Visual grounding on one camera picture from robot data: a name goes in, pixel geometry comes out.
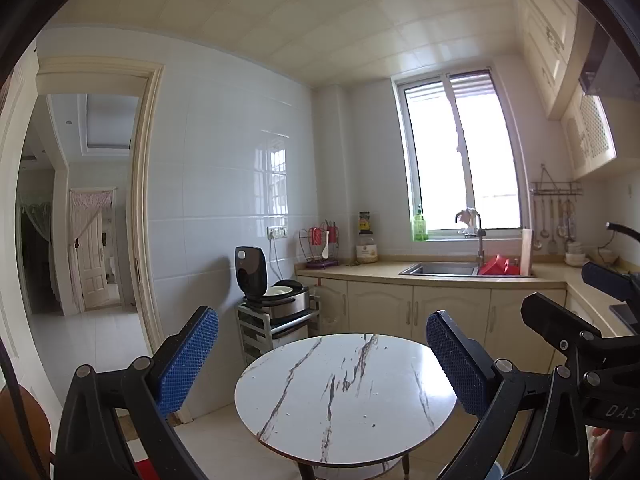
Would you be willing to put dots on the metal kitchen cart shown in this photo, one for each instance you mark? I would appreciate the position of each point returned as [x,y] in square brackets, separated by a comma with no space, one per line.
[255,330]

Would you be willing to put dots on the range hood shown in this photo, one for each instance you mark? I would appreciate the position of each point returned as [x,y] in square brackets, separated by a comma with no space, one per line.
[615,70]

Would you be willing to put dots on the cream door frame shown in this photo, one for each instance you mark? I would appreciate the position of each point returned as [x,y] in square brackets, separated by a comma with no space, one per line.
[145,210]

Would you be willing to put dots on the black cooktop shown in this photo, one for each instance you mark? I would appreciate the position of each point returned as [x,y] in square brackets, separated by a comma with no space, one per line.
[620,316]

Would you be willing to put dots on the cream base cabinet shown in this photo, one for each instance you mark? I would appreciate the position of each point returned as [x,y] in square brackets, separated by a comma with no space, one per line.
[380,310]

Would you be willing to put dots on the cream wall cabinet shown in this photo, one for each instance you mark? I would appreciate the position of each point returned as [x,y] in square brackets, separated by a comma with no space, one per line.
[545,35]

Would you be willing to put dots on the row of hanging utensils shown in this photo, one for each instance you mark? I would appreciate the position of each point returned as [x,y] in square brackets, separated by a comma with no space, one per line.
[537,242]

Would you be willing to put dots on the green soap bottle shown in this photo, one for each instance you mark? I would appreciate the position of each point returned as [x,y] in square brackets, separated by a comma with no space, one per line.
[420,227]

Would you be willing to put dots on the yellow label bottle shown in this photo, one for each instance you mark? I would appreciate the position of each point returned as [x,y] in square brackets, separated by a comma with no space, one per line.
[366,222]

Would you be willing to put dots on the person's right hand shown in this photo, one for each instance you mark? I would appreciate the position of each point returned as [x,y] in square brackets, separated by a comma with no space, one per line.
[602,447]

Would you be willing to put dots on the black rice cooker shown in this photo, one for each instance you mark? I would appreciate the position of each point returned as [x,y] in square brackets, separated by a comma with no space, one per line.
[290,302]

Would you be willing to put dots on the stack of white bowls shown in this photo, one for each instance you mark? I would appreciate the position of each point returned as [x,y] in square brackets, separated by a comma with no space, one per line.
[575,258]

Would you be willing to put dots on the white spoon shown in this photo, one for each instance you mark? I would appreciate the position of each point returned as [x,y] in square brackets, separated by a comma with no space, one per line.
[326,252]

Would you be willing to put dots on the steel sink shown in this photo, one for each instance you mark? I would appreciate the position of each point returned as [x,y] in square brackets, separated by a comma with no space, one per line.
[440,270]

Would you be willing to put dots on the red basin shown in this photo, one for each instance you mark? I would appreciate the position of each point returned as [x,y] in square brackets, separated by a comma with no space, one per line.
[495,265]

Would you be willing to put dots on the metal utensil rack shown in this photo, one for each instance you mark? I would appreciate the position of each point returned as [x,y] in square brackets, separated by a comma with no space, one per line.
[555,191]

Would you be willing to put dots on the glass jar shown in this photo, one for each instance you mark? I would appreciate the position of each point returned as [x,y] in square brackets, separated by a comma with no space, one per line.
[367,252]

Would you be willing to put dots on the white panel door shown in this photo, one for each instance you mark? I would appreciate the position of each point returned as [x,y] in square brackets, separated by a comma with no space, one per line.
[95,260]

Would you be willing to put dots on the brown wooden chair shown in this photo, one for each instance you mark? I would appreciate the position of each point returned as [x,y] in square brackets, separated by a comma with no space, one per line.
[27,430]

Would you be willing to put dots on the white wall socket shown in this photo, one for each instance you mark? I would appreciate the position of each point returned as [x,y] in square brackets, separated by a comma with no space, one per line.
[278,232]

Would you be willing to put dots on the lattice door wall cabinet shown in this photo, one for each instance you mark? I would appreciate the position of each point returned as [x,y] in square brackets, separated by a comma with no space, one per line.
[592,135]

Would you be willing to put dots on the window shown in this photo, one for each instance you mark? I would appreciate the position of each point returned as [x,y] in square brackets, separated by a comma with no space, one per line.
[485,160]

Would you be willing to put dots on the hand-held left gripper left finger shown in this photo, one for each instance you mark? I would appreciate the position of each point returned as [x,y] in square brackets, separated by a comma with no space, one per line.
[187,360]

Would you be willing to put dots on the wooden cutting board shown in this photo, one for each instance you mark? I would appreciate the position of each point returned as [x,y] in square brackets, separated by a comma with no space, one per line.
[527,255]

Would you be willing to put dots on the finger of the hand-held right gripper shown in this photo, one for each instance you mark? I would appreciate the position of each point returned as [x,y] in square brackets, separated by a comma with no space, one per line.
[555,320]
[607,280]

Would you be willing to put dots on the blue plastic bin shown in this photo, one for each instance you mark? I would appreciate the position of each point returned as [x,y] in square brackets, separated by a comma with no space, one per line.
[496,472]

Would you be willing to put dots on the round marble table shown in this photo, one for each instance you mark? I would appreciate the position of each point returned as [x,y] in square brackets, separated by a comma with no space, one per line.
[350,410]

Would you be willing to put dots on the metal faucet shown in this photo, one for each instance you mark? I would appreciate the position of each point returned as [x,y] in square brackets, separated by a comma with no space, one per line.
[481,245]

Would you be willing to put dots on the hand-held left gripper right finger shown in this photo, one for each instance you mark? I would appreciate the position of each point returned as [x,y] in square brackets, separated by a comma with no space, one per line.
[457,365]

